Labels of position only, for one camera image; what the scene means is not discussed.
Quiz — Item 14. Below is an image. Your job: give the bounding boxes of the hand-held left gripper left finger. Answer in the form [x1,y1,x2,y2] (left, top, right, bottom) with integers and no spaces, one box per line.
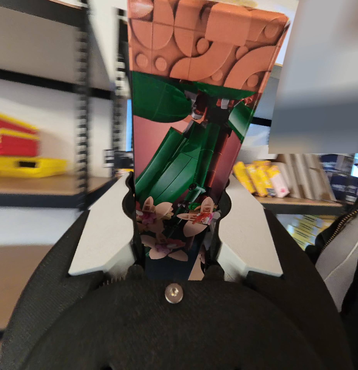
[68,173,146,280]

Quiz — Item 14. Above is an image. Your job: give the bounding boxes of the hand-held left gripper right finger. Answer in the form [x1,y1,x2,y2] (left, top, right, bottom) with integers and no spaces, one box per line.
[206,176,284,281]

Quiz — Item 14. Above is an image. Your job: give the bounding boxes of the black orchid lego box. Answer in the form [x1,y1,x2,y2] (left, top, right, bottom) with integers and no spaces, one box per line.
[127,0,290,281]

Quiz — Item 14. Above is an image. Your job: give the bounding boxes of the white pink heart lego box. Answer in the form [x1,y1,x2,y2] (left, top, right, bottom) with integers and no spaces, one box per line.
[269,171,291,198]

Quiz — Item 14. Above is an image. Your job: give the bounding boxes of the navy ball game box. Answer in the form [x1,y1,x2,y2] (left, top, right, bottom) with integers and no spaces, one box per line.
[321,153,358,201]

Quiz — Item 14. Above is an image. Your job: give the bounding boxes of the red yellow storage bins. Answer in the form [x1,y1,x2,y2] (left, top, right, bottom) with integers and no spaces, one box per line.
[0,113,69,178]

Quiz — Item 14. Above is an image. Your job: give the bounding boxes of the person's black jacket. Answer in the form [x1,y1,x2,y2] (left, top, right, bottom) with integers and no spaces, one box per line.
[305,189,358,370]

